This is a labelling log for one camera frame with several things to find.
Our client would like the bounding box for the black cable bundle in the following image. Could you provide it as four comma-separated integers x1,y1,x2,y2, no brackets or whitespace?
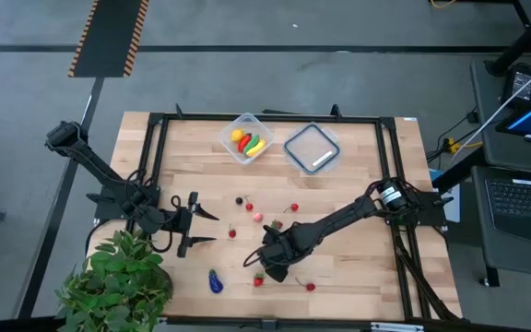
392,225,461,323

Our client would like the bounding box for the yellow toy banana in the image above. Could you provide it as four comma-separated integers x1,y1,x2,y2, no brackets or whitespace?
245,138,267,159

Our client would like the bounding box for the purple toy eggplant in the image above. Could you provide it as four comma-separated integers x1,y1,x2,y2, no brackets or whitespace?
207,268,224,295

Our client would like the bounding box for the black power adapter white label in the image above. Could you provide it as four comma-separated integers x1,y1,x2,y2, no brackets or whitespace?
500,64,531,110

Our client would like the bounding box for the aluminium profile post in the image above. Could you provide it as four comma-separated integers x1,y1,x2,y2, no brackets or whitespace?
370,321,426,332

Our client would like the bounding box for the black laptop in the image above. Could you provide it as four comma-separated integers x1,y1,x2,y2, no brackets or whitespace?
486,177,531,245

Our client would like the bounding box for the black stand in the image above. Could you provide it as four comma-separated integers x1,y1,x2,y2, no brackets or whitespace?
485,0,531,77

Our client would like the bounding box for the black mat with hazard stripes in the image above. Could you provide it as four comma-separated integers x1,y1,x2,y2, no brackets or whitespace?
67,0,150,78

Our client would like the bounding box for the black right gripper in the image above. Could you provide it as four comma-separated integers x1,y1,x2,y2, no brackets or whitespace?
258,223,313,284

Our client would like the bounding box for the green leafy plant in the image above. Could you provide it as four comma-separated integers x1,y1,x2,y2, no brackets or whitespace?
54,229,174,332

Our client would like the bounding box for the clear plastic container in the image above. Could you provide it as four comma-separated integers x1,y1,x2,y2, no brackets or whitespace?
218,112,276,166

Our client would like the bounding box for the red toy cherry long stem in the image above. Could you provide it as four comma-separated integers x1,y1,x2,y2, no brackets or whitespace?
294,276,317,293

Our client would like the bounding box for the dark grey desk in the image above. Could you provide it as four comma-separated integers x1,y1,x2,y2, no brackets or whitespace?
470,54,531,280

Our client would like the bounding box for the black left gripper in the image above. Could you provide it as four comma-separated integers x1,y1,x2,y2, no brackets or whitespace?
171,191,221,259

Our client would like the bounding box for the clear lid with blue seal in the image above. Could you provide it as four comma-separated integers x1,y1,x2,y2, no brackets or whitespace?
283,122,342,176

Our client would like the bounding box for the black metal table frame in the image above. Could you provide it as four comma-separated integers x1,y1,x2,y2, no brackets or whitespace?
126,103,463,331

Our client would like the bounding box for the green toy cucumber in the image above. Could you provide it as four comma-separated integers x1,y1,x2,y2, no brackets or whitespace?
243,134,261,156

